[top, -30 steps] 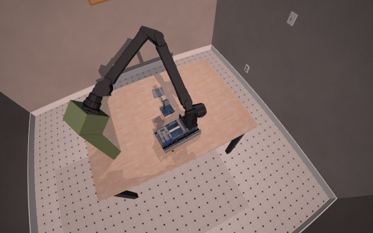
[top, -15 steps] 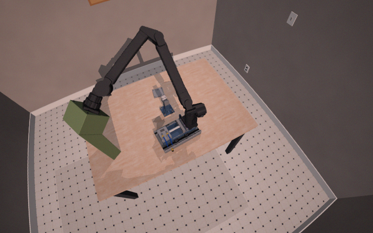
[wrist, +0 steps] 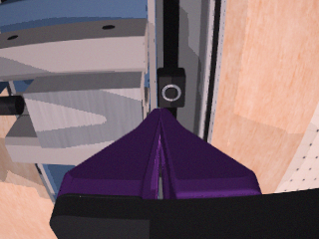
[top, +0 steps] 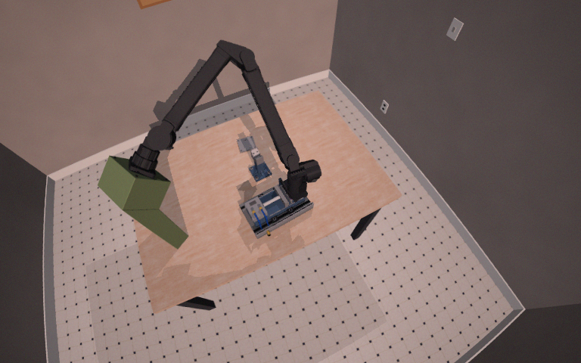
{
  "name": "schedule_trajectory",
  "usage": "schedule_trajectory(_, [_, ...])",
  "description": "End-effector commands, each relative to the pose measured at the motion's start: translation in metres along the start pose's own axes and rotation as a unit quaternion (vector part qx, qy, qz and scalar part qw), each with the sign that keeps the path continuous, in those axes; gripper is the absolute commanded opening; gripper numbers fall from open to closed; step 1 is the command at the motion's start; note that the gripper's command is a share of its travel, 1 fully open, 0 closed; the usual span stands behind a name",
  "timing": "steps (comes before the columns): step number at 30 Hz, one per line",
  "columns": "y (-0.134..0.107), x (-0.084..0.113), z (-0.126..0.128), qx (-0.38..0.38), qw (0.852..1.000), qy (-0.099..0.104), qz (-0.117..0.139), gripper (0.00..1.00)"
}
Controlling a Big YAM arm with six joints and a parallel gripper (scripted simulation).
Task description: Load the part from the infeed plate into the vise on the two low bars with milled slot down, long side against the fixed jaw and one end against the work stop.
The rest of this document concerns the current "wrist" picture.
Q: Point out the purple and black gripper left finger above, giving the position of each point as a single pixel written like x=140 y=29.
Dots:
x=128 y=166

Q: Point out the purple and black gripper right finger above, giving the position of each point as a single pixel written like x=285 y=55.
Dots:
x=193 y=168

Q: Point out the grey metal block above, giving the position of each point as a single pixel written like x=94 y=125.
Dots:
x=85 y=110

